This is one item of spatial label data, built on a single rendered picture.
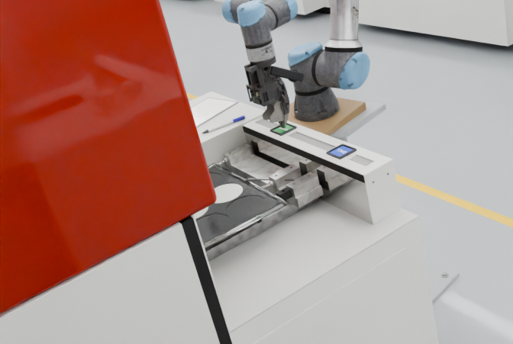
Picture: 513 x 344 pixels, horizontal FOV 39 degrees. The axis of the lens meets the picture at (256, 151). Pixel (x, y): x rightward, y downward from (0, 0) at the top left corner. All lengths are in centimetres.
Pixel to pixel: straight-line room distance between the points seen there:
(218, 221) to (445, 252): 148
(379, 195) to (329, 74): 58
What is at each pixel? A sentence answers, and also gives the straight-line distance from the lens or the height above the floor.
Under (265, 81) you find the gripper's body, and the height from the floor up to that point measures 112.
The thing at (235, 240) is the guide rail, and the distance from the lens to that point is 183.
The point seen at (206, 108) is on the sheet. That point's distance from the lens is 233.
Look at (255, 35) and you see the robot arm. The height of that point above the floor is 126.
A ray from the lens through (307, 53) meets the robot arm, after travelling 229.
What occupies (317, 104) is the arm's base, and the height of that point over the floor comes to 90.
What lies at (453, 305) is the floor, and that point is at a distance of 283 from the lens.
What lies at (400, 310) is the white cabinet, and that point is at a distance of 188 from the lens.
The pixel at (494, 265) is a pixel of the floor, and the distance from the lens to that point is 301.
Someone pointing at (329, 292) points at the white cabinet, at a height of 77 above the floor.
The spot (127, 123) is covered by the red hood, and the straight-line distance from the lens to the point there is 108.
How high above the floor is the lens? 178
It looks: 25 degrees down
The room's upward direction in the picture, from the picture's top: 14 degrees counter-clockwise
